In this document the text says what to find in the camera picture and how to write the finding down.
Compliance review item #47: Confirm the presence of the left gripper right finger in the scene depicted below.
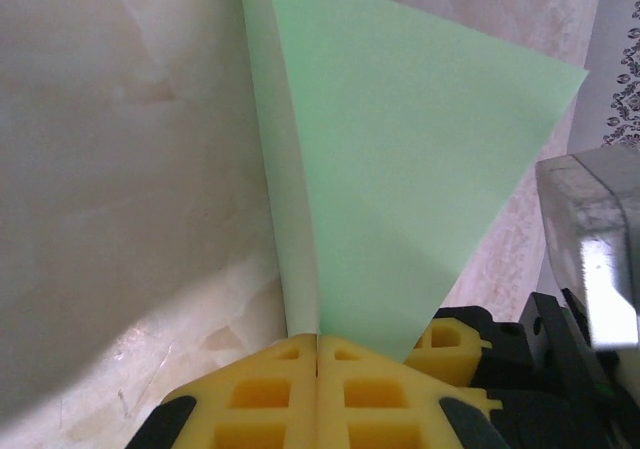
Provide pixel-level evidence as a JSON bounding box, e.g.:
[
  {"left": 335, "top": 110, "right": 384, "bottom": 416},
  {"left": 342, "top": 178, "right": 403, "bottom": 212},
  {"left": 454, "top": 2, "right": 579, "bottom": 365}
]
[{"left": 317, "top": 333, "right": 507, "bottom": 449}]

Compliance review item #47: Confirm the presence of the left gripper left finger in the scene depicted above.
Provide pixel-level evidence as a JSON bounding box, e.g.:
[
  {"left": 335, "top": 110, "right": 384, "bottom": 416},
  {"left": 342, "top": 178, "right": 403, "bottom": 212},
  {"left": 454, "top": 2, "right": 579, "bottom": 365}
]
[{"left": 123, "top": 333, "right": 319, "bottom": 449}]

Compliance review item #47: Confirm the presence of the green paper sheet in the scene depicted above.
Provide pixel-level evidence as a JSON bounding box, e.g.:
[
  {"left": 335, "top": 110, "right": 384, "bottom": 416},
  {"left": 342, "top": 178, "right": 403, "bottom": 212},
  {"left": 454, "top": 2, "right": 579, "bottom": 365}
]
[{"left": 237, "top": 0, "right": 591, "bottom": 363}]

